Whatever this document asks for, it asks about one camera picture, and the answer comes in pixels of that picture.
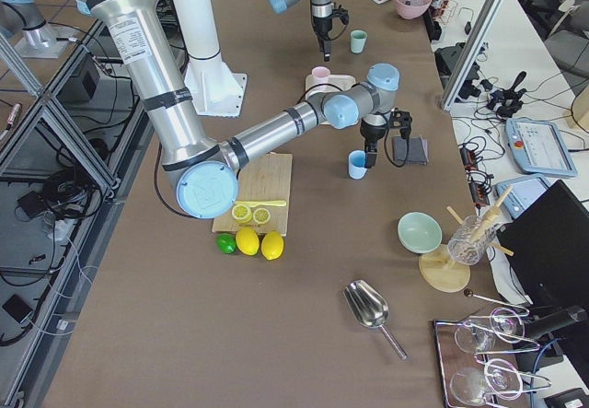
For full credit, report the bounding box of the mint green cup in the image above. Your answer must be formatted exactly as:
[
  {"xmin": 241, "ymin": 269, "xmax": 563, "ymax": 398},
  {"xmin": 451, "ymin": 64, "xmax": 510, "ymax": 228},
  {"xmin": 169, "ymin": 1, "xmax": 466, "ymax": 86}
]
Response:
[{"xmin": 350, "ymin": 29, "xmax": 367, "ymax": 54}]

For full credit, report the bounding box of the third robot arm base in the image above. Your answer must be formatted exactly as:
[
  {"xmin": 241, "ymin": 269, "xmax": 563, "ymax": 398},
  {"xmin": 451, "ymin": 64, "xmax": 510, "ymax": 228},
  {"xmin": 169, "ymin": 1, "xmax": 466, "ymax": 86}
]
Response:
[{"xmin": 1, "ymin": 0, "xmax": 66, "ymax": 59}]

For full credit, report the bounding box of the blue teach pendant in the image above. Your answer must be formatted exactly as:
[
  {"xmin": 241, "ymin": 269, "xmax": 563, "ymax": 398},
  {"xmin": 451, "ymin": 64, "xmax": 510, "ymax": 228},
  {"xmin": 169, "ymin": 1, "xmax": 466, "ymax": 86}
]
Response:
[
  {"xmin": 495, "ymin": 174, "xmax": 550, "ymax": 219},
  {"xmin": 504, "ymin": 118, "xmax": 578, "ymax": 178}
]

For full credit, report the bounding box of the pink cup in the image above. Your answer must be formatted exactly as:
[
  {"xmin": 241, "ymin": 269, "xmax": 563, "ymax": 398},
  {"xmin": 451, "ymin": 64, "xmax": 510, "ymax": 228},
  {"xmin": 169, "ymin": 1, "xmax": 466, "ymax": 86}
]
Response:
[{"xmin": 310, "ymin": 66, "xmax": 330, "ymax": 86}]

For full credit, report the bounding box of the pink bowl with ice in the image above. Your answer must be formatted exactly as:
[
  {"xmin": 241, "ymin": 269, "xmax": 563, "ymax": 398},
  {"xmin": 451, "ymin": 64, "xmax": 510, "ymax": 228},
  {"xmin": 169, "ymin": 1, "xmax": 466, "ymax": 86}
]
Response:
[{"xmin": 393, "ymin": 0, "xmax": 432, "ymax": 19}]

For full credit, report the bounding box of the aluminium frame post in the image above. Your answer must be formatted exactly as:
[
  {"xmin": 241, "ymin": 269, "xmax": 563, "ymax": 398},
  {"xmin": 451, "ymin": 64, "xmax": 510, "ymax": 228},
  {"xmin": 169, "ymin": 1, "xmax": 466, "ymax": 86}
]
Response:
[{"xmin": 440, "ymin": 0, "xmax": 503, "ymax": 112}]

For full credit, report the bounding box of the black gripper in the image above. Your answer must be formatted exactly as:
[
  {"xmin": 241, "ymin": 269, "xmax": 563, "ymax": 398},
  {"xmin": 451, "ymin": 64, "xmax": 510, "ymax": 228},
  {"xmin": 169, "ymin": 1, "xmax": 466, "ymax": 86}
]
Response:
[
  {"xmin": 360, "ymin": 114, "xmax": 387, "ymax": 169},
  {"xmin": 311, "ymin": 14, "xmax": 332, "ymax": 62}
]

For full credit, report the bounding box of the mint green bowl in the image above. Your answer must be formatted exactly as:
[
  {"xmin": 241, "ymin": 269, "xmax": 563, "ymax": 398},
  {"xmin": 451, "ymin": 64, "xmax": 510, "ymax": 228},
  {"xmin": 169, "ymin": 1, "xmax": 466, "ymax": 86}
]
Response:
[{"xmin": 398, "ymin": 212, "xmax": 443, "ymax": 254}]

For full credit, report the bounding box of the cream rabbit tray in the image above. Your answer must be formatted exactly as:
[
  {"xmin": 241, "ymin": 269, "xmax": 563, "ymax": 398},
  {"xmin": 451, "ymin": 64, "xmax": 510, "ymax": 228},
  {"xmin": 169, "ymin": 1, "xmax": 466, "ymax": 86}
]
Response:
[{"xmin": 305, "ymin": 75, "xmax": 356, "ymax": 99}]

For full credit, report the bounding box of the wooden cutting board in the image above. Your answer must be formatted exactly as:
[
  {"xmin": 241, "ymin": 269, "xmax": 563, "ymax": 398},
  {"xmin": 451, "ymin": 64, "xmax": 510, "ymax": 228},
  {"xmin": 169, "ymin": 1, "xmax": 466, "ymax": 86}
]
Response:
[{"xmin": 212, "ymin": 153, "xmax": 293, "ymax": 237}]

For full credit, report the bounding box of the chrome wine glass rack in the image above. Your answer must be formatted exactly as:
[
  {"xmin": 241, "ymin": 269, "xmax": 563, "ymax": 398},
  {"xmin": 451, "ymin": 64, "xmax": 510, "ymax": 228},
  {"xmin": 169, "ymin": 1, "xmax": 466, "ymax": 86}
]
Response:
[{"xmin": 433, "ymin": 307, "xmax": 551, "ymax": 407}]

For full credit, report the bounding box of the clear textured glass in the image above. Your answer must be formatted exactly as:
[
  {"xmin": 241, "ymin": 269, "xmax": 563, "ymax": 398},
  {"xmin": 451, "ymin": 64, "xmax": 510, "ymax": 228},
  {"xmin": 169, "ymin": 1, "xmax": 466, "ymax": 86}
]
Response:
[{"xmin": 447, "ymin": 216, "xmax": 499, "ymax": 265}]

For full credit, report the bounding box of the shiny metal scoop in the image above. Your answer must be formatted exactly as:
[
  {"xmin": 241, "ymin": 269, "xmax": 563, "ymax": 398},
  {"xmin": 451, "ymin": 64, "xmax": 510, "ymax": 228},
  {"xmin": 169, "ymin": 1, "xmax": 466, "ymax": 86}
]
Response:
[{"xmin": 343, "ymin": 279, "xmax": 408, "ymax": 360}]

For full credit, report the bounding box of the dark grey folded cloth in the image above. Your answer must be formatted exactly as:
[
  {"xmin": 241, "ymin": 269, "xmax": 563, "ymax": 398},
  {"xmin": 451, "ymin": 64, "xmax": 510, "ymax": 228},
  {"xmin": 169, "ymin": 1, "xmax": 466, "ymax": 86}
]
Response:
[{"xmin": 392, "ymin": 136, "xmax": 429, "ymax": 165}]

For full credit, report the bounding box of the light blue cup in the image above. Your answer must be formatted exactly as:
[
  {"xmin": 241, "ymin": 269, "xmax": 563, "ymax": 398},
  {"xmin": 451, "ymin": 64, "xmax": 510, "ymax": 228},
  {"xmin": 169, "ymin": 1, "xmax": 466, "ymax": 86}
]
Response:
[{"xmin": 348, "ymin": 150, "xmax": 367, "ymax": 180}]

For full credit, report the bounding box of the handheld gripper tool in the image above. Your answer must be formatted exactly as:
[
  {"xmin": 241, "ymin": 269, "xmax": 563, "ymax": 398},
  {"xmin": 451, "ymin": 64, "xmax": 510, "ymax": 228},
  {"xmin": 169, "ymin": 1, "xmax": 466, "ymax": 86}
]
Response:
[{"xmin": 487, "ymin": 71, "xmax": 527, "ymax": 118}]

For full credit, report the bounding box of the whole yellow lemon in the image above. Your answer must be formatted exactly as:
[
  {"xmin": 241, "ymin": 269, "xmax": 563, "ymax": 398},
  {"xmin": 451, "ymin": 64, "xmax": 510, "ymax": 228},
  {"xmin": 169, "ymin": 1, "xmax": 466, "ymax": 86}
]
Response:
[{"xmin": 236, "ymin": 227, "xmax": 260, "ymax": 256}]

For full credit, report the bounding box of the black monitor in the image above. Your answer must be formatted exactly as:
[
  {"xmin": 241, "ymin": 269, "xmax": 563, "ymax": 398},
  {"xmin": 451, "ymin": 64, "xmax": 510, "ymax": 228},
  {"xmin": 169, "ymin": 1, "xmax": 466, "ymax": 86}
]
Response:
[{"xmin": 498, "ymin": 181, "xmax": 588, "ymax": 309}]

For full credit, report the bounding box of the wooden stand round base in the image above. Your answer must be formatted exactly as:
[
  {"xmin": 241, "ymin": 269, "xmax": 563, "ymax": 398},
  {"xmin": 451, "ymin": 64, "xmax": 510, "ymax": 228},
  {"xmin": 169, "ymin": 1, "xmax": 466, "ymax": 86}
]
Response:
[{"xmin": 419, "ymin": 244, "xmax": 470, "ymax": 293}]

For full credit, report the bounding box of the wine glass on rack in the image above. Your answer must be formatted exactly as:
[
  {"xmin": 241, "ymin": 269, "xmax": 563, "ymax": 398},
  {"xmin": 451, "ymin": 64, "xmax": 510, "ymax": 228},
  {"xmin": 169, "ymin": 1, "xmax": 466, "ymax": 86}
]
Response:
[{"xmin": 454, "ymin": 307, "xmax": 524, "ymax": 354}]

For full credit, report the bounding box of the yellow plastic knife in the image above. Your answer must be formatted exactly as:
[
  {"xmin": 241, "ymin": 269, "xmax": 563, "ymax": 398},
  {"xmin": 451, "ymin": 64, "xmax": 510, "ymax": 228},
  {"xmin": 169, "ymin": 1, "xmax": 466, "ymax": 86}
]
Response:
[{"xmin": 235, "ymin": 200, "xmax": 287, "ymax": 207}]

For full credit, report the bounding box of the green lime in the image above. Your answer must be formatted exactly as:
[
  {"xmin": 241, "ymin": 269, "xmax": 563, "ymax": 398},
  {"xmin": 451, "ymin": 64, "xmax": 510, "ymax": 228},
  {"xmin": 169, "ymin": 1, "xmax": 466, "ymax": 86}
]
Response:
[{"xmin": 215, "ymin": 233, "xmax": 237, "ymax": 254}]

